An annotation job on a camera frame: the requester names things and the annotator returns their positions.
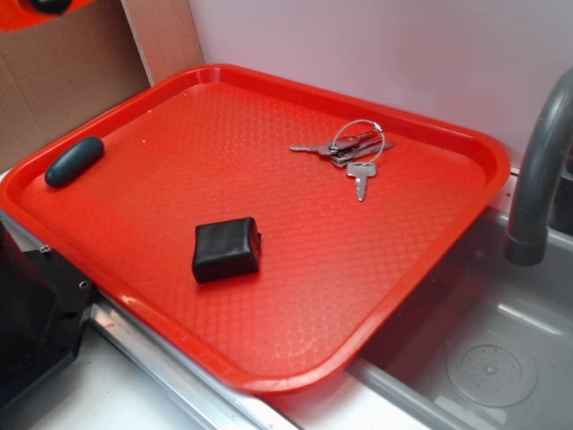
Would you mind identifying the silver key bunch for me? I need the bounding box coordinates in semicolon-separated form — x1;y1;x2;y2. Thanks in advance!
289;131;396;168

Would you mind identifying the silver single key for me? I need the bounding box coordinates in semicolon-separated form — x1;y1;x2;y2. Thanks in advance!
346;162;377;202

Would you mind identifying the metal counter edge rail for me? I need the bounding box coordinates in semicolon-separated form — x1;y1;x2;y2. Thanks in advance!
0;210;287;430

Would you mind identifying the brown cardboard panel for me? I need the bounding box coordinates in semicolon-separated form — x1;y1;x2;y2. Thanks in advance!
1;1;204;171

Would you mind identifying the black leather wallet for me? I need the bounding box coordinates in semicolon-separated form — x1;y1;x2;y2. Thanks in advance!
192;217;261;283

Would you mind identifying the orange toy carrot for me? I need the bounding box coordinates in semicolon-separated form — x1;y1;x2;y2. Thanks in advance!
1;0;93;32

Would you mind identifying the grey faucet spout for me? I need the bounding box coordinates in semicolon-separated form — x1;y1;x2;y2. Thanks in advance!
504;70;572;266

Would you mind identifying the dark green oblong toy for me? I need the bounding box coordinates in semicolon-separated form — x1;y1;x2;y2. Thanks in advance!
44;136;105;188

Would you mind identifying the red plastic tray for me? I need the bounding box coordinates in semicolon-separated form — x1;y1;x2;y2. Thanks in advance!
1;64;509;393

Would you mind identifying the grey plastic sink basin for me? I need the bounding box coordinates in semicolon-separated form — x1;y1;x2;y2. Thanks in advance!
349;210;572;429

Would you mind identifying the sink drain cover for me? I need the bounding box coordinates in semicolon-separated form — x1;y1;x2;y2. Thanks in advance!
447;340;537;408

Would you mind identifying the wire key ring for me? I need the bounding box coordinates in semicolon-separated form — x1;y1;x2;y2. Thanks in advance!
332;119;387;163

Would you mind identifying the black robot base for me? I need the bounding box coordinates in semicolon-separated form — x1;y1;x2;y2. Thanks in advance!
1;227;97;412

